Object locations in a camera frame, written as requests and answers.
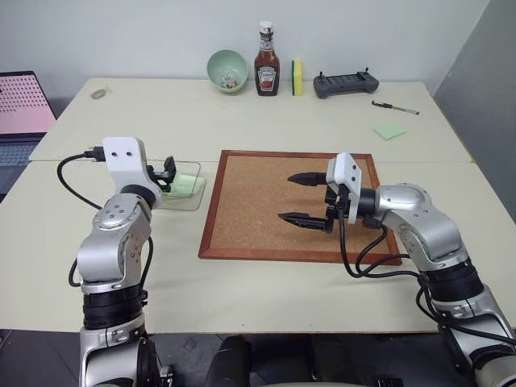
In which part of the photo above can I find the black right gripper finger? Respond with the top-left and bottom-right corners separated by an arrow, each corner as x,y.
286,171 -> 329,188
277,211 -> 330,232

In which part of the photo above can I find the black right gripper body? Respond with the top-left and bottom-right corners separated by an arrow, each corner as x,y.
322,181 -> 351,235

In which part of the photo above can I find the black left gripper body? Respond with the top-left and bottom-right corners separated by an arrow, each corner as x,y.
150,169 -> 173,194

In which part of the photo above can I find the flat green sticky note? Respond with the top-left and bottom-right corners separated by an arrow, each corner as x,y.
166,177 -> 199,199

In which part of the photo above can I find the wood-framed cork board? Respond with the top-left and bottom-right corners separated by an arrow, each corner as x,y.
198,150 -> 403,266

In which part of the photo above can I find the green sticky note pad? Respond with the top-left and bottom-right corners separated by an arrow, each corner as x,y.
373,123 -> 406,142

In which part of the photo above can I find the clear glass tray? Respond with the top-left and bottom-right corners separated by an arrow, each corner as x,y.
144,160 -> 207,212

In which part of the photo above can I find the grey handheld remote controller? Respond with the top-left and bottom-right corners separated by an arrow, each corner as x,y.
313,66 -> 380,100

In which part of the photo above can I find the yellow green sponge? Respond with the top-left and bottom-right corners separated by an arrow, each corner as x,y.
291,58 -> 306,98

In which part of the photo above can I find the black ballpoint pen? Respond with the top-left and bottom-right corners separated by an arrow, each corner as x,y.
371,100 -> 420,116

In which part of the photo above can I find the pale green bowl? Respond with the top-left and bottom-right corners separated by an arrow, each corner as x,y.
206,49 -> 248,96

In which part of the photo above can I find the Heinz ketchup bottle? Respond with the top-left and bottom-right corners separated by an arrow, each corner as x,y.
253,21 -> 281,98

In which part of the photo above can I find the dark rounded shape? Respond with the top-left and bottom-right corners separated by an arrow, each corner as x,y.
207,336 -> 252,387

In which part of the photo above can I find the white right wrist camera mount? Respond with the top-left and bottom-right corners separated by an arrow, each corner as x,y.
325,152 -> 363,225

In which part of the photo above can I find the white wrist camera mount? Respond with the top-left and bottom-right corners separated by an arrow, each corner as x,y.
325,152 -> 363,225
102,136 -> 160,203

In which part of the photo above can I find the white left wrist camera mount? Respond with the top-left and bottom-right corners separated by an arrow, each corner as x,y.
102,136 -> 160,203

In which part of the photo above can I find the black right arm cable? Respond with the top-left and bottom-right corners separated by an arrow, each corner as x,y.
337,207 -> 444,323

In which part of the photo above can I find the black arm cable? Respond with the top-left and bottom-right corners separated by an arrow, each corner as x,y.
337,207 -> 444,323
57,145 -> 155,288

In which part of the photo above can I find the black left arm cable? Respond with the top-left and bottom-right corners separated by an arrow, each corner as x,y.
57,145 -> 155,288

